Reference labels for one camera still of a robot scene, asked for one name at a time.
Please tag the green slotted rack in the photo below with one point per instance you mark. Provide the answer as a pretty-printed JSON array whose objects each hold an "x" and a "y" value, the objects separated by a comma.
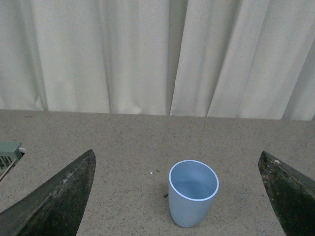
[{"x": 9, "y": 153}]

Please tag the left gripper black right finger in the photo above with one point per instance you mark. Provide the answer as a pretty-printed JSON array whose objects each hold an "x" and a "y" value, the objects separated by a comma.
[{"x": 291, "y": 194}]

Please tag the wooden chopstick in rack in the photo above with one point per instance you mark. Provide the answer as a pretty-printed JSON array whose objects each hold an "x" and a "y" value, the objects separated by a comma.
[{"x": 7, "y": 170}]

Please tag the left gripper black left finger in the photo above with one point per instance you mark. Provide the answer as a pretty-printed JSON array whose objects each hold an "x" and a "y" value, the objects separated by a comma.
[{"x": 57, "y": 206}]

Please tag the white pleated curtain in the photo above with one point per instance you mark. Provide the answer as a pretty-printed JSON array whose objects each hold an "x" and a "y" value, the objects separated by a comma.
[{"x": 203, "y": 58}]

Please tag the light blue plastic cup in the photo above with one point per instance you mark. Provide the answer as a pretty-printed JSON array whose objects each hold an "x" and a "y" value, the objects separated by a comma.
[{"x": 192, "y": 188}]

